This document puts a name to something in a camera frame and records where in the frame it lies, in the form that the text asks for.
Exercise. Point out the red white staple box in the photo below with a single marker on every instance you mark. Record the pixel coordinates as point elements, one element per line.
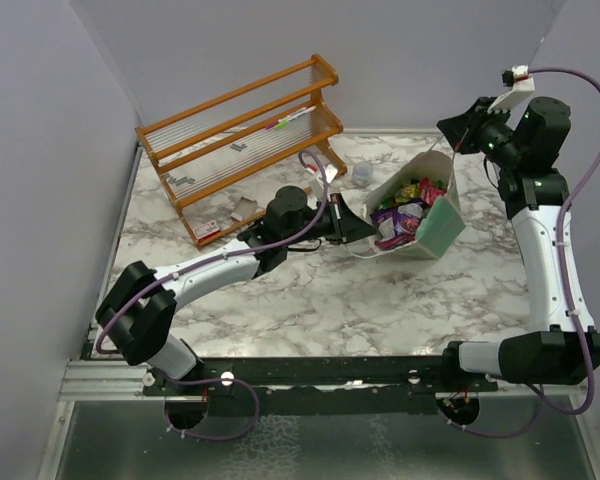
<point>206,230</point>

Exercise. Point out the open small cardboard box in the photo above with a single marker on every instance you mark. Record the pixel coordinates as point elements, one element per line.
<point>244,209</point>

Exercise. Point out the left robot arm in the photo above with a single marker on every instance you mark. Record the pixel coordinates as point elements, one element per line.
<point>137,312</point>

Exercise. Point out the orange wooden two-tier rack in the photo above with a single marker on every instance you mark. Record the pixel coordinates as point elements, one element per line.
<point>204,149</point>

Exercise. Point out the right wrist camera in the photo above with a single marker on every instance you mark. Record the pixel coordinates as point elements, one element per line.
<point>519,84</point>

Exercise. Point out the purple snack packet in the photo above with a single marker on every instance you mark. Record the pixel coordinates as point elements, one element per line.
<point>400,222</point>

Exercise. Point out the white green paper bag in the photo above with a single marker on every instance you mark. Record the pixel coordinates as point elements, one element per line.
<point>441,224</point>

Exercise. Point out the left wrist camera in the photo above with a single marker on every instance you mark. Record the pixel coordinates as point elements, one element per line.
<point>321,180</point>

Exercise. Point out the grey staple strip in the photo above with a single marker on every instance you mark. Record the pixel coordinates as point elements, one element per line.
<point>178,181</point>
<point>238,147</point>

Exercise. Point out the grey staple strip lower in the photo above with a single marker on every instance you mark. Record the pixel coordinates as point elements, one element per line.
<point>178,181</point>

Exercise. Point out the grey staple strip upper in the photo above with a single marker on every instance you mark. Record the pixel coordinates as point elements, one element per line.
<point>238,147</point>

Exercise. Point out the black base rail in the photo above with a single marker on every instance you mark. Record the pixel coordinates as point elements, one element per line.
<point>311,386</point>

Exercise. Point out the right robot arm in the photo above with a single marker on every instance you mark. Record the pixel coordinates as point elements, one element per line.
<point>563,345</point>

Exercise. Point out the small clear plastic cup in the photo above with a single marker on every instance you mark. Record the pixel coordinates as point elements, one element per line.
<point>362,174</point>

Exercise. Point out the yellow green snack packet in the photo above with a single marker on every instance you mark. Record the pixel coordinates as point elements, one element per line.
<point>409,191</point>

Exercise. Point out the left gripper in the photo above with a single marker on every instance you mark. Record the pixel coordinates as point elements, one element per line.
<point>346,227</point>

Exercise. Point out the red pink snack packet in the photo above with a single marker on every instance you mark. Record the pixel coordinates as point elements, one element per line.
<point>430,191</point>

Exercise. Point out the purple capped marker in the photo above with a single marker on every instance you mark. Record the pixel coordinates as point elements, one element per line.
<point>285,119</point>

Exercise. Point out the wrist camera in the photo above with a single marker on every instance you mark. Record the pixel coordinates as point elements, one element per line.
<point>321,180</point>
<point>519,84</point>

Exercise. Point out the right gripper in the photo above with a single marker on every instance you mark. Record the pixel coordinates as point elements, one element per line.
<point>461,129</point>

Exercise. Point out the aluminium frame rail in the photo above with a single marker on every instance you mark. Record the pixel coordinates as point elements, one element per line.
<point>102,381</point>

